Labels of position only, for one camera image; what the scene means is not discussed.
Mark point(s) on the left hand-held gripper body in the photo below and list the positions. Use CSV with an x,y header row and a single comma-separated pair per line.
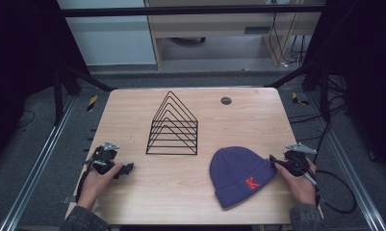
x,y
103,159

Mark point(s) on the aluminium floor rail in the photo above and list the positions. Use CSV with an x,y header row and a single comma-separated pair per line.
x,y
354,179
36,166

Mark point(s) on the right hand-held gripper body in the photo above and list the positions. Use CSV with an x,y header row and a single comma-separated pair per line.
x,y
295,162

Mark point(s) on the person's right hand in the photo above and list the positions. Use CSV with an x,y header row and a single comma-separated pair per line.
x,y
301,189

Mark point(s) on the black frame strut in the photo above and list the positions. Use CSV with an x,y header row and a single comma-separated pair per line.
x,y
57,96
323,93

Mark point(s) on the grey round table grommet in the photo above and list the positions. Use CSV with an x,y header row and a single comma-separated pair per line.
x,y
226,100

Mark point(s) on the person's left hand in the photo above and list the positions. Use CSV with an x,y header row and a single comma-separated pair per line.
x,y
93,186

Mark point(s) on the yellow black hazard tape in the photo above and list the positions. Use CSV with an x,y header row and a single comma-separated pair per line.
x,y
92,102
299,100

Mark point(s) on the black horizontal frame bar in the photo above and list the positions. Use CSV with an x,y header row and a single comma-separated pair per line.
x,y
181,10

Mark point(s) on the purple knitted beanie hat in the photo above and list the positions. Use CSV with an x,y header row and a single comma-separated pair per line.
x,y
237,174

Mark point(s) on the white cabinet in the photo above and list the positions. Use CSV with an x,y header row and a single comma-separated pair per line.
x,y
110,41

